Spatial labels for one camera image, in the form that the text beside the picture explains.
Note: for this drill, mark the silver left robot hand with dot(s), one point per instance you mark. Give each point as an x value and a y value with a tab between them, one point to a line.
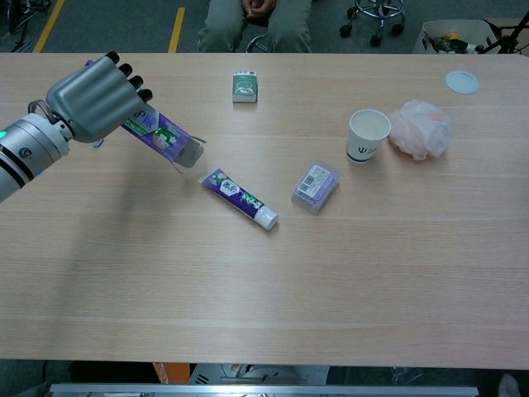
93	101

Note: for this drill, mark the purple toothpaste carton box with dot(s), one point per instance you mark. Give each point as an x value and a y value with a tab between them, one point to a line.
165	134

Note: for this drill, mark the purple toothpaste tube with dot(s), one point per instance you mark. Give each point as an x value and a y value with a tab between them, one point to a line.
239	197

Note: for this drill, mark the orange robot base part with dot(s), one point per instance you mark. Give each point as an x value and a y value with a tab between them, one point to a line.
163	372

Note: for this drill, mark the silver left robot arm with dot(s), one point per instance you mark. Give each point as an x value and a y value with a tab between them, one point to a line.
25	149

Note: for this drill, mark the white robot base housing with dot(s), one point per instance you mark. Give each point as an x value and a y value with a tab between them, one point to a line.
256	373

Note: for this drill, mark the green and white small box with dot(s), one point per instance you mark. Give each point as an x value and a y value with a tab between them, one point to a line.
245	87

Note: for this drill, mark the chrome stool under person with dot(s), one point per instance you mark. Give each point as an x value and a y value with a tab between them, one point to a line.
258	43

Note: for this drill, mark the seated person in khaki trousers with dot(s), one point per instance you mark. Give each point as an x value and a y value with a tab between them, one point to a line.
289	25

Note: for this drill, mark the clear purple soap box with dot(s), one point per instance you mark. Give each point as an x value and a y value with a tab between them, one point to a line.
315	187

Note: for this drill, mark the white paper cup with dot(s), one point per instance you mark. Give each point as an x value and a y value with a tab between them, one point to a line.
365	136

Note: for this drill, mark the chrome swivel stool base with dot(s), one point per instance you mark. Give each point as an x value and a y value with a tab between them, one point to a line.
378	14

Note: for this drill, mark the pink mesh bath sponge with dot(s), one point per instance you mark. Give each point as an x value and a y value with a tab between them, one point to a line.
421	129

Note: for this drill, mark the white bin with tools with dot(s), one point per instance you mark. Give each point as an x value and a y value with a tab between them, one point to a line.
454	35

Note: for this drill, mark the round grey table grommet cover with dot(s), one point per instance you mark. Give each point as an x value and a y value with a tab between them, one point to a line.
462	81

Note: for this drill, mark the black tripod stand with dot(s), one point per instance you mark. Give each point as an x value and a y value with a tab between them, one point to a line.
510	35

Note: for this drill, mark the black wheeled equipment frame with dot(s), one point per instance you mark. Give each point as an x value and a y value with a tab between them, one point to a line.
20	18

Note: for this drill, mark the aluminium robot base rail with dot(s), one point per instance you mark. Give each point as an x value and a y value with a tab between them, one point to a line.
264	390

